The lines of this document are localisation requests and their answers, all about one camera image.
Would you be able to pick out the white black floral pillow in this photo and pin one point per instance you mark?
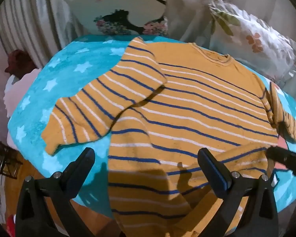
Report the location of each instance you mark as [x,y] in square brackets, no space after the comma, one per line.
[118,2]

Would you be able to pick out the teal star blanket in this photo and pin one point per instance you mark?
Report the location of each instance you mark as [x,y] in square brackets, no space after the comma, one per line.
[71,74]

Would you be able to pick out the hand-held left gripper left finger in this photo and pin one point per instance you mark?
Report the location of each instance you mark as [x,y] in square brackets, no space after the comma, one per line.
[86,164]

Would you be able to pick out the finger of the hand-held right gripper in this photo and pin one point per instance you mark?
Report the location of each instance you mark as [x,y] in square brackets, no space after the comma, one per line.
[286,159]

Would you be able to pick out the maroon cap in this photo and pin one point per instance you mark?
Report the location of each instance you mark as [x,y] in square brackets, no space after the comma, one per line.
[19,63]

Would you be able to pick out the black metal rack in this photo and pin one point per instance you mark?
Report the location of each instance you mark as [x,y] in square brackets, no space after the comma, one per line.
[5,158]

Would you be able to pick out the white pink cloth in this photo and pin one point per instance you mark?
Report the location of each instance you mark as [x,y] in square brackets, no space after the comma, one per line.
[17,93]

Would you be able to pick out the striped beige curtain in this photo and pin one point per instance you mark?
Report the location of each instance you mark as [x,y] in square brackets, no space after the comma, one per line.
[27,19]

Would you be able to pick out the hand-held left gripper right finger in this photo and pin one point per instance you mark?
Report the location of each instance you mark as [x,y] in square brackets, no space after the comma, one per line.
[218,175]

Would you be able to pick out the orange striped sweater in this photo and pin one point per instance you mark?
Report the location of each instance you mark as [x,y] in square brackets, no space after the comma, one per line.
[187,103]

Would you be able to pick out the white leaf print pillow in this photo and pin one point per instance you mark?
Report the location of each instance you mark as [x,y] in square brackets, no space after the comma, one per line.
[256,37]

